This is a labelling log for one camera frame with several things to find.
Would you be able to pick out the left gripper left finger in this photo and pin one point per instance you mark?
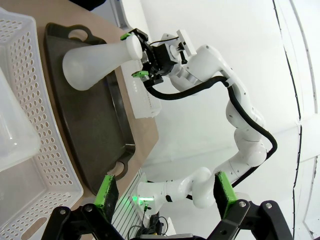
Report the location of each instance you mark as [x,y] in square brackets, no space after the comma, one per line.
[107,197]

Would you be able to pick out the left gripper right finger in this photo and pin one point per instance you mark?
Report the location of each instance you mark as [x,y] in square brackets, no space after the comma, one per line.
[225,192]

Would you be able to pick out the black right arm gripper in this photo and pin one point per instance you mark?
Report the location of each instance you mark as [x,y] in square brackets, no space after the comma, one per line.
[162,58]

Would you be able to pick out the translucent white plastic flask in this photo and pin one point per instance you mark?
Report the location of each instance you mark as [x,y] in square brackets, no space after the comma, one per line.
[85,65]
[15,130]

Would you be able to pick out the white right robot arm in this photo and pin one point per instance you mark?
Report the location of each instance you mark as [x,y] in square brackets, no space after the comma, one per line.
[240,112]

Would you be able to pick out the white perforated plastic basket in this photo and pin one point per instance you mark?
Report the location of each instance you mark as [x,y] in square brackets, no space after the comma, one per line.
[142,100]
[50,140]

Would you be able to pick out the white side table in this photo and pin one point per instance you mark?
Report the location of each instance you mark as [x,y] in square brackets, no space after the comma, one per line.
[122,17]

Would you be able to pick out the dark brown plastic tray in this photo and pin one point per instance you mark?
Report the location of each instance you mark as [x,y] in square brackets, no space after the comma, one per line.
[90,125]

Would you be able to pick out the grey ribbed robot base plate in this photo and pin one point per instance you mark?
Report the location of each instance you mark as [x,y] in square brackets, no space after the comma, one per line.
[127,215]

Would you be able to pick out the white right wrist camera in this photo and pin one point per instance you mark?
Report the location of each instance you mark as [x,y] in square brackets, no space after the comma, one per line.
[186,41]

